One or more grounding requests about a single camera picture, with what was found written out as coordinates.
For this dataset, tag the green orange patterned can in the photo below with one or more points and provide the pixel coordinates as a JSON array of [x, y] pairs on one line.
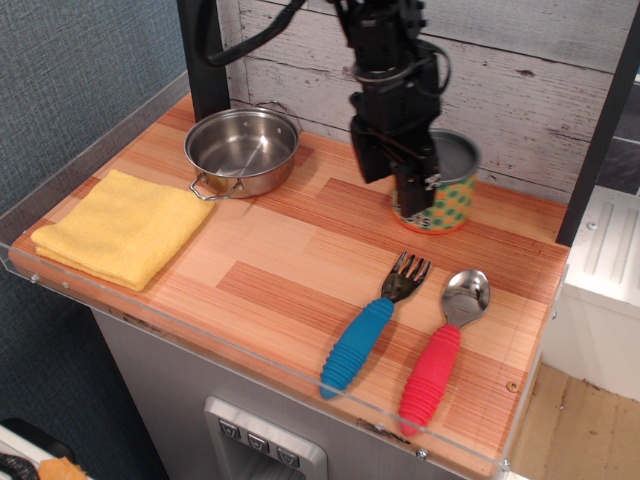
[[459, 160]]

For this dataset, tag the black vertical post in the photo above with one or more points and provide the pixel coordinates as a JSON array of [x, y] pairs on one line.
[[200, 29], [612, 109]]

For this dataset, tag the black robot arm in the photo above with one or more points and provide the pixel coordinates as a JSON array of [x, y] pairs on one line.
[[384, 36]]

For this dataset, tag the yellow folded cloth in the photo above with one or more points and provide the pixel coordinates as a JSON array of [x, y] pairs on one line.
[[124, 231]]

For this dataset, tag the blue handled fork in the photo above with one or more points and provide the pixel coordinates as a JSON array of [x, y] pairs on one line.
[[350, 353]]

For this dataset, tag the white toy appliance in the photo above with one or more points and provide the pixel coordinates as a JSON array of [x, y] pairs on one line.
[[593, 330]]

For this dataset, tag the silver dispenser button panel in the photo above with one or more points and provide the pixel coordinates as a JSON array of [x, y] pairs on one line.
[[249, 447]]

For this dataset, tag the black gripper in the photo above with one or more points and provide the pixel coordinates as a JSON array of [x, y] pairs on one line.
[[403, 114]]

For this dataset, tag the black vertical post left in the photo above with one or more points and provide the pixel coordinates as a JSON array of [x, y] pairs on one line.
[[200, 29]]

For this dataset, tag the stainless steel pot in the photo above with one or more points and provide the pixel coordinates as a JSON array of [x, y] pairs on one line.
[[242, 152]]

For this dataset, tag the orange object bottom left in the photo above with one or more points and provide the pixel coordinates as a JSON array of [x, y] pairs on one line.
[[60, 469]]

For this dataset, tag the grey toy fridge cabinet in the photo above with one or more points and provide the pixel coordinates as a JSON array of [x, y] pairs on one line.
[[169, 384]]

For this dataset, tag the red handled spoon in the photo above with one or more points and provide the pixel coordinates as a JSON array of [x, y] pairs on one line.
[[464, 300]]

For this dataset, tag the black vertical post right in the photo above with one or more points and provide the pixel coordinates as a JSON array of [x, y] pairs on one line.
[[612, 109]]

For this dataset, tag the clear acrylic table guard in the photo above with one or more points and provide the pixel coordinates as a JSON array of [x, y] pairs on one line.
[[269, 284]]

